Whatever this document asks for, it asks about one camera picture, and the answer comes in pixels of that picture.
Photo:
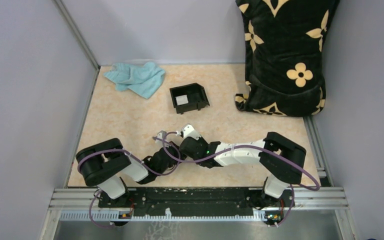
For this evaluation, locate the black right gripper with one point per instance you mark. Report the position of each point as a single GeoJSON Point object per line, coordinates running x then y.
{"type": "Point", "coordinates": [202, 140]}

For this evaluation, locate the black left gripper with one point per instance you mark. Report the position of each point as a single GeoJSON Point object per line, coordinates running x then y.
{"type": "Point", "coordinates": [175, 147]}

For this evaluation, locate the grey credit card stack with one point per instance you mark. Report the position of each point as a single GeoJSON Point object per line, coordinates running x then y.
{"type": "Point", "coordinates": [181, 100]}

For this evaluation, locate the black plastic card box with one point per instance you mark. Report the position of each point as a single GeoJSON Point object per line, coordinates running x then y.
{"type": "Point", "coordinates": [196, 94]}

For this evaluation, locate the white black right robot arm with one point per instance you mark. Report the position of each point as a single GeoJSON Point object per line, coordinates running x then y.
{"type": "Point", "coordinates": [282, 157]}

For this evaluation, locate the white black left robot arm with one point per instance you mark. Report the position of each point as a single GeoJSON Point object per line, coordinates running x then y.
{"type": "Point", "coordinates": [99, 165]}

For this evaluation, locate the light blue cloth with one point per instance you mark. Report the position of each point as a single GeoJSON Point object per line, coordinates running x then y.
{"type": "Point", "coordinates": [143, 80]}

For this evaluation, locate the black floral cushion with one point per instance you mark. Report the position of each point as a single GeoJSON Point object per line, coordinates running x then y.
{"type": "Point", "coordinates": [284, 41]}

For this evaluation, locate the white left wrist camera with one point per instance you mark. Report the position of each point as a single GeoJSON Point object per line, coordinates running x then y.
{"type": "Point", "coordinates": [161, 139]}

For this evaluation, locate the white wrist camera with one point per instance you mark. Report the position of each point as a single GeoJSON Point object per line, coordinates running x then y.
{"type": "Point", "coordinates": [188, 131]}
{"type": "Point", "coordinates": [161, 139]}

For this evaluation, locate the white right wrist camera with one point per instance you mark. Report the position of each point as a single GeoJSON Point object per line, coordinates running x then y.
{"type": "Point", "coordinates": [188, 131]}

